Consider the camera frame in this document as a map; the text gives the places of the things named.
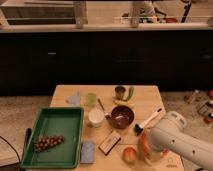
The red yellow apple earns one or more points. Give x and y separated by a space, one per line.
129 155

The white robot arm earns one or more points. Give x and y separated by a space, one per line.
168 134

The green plastic tray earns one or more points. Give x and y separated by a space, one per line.
56 121

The metal cup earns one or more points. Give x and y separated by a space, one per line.
119 92

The light green cup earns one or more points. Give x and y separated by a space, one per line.
90 99

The green cucumber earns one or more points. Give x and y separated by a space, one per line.
130 93

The white cup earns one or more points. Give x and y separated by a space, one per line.
96 117

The light blue plastic piece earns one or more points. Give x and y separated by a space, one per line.
74 100

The dark maroon bowl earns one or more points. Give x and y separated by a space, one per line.
122 117

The blue sponge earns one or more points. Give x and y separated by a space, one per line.
87 152

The orange bowl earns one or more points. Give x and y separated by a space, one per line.
146 150

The bunch of red grapes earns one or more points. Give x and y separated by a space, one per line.
46 142

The black tool at table edge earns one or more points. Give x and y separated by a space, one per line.
26 140

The wooden handled spoon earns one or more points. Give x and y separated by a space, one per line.
107 116

